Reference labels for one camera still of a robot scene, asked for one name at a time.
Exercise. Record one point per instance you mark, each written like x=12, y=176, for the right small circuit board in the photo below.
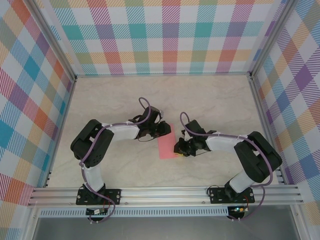
x=237, y=209

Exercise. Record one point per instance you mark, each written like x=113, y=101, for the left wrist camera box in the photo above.
x=161, y=113

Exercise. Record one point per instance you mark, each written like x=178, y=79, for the grey metal panel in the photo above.
x=162, y=228

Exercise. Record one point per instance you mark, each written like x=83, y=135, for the left small circuit board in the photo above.
x=96, y=212

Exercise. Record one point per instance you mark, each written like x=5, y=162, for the left aluminium frame post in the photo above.
x=54, y=37

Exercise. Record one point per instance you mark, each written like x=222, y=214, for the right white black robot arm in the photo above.
x=220, y=143

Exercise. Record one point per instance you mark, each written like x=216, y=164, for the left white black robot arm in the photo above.
x=122, y=132

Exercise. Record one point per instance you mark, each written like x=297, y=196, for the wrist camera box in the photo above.
x=161, y=113
x=185, y=136

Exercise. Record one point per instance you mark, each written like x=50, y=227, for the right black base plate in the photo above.
x=217, y=195

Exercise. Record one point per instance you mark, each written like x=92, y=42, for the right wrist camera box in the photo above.
x=185, y=136

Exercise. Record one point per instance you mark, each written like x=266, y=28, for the small circuit board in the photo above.
x=96, y=212
x=237, y=209

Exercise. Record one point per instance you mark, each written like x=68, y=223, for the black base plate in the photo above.
x=217, y=195
x=113, y=195

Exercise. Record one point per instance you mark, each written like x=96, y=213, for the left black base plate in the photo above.
x=113, y=195

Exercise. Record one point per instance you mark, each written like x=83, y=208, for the right aluminium frame post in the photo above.
x=268, y=37

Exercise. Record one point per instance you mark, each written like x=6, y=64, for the long aluminium table edge rail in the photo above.
x=162, y=74

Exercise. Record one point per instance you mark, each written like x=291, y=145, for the pink paper sheet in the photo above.
x=166, y=150

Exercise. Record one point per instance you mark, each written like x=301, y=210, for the aluminium frame post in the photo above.
x=268, y=37
x=54, y=37

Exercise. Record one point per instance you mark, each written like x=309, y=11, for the wide aluminium mounting rail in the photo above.
x=162, y=196

